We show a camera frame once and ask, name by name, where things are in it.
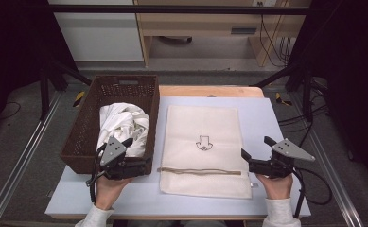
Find beige mesh laundry bag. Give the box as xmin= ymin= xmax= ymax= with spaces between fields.
xmin=159 ymin=104 xmax=259 ymax=200

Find white garment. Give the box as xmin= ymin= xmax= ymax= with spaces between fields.
xmin=96 ymin=102 xmax=150 ymax=159

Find thin black floor cable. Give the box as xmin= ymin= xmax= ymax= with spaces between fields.
xmin=0 ymin=101 xmax=22 ymax=121

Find aluminium floor rail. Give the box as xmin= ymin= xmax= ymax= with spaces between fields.
xmin=289 ymin=93 xmax=364 ymax=227
xmin=0 ymin=91 xmax=62 ymax=227

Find person's left hand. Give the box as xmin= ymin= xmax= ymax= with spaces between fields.
xmin=95 ymin=175 xmax=133 ymax=211

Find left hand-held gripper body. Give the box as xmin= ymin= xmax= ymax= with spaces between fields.
xmin=99 ymin=135 xmax=143 ymax=181

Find yellow black tape piece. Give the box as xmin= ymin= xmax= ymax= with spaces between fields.
xmin=72 ymin=91 xmax=86 ymax=108
xmin=274 ymin=92 xmax=293 ymax=107

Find black horizontal frame bar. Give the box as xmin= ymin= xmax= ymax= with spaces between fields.
xmin=47 ymin=4 xmax=310 ymax=15

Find bundle of hanging black cables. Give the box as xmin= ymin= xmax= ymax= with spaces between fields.
xmin=258 ymin=13 xmax=296 ymax=68

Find black looped floor cable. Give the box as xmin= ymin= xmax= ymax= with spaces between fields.
xmin=298 ymin=167 xmax=333 ymax=206

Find brown woven basket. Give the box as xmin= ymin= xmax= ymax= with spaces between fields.
xmin=60 ymin=74 xmax=161 ymax=175

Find light wooden desk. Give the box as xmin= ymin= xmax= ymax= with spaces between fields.
xmin=133 ymin=0 xmax=312 ymax=68

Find black curtain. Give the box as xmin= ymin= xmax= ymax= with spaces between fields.
xmin=289 ymin=0 xmax=368 ymax=190
xmin=0 ymin=0 xmax=79 ymax=136

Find black metal stand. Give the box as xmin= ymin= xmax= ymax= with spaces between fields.
xmin=254 ymin=62 xmax=315 ymax=122
xmin=39 ymin=56 xmax=93 ymax=121

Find person's right hand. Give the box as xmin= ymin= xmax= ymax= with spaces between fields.
xmin=256 ymin=174 xmax=294 ymax=201

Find white cabinet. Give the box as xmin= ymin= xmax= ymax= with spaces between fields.
xmin=47 ymin=0 xmax=145 ymax=62

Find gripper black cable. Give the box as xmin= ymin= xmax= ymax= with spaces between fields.
xmin=85 ymin=143 xmax=109 ymax=204
xmin=293 ymin=168 xmax=307 ymax=219

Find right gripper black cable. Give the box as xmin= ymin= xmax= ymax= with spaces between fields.
xmin=293 ymin=168 xmax=307 ymax=219

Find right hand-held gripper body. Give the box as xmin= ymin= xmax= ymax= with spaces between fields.
xmin=249 ymin=138 xmax=316 ymax=180

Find black cables beside stand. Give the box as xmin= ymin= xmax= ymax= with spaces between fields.
xmin=277 ymin=103 xmax=329 ymax=148

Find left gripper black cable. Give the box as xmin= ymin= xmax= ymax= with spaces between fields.
xmin=85 ymin=143 xmax=109 ymax=204

